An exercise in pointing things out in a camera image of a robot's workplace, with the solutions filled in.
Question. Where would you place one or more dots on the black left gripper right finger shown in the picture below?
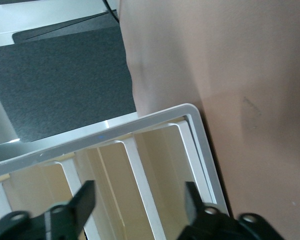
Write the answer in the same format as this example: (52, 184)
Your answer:
(197, 220)

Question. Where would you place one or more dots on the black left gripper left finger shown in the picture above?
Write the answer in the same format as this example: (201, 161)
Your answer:
(77, 207)

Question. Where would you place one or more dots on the white plastic drawer cabinet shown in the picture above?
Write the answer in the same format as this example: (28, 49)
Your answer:
(152, 120)

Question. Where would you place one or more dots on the dark grey floor mat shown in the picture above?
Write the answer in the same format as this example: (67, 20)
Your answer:
(65, 87)
(40, 35)

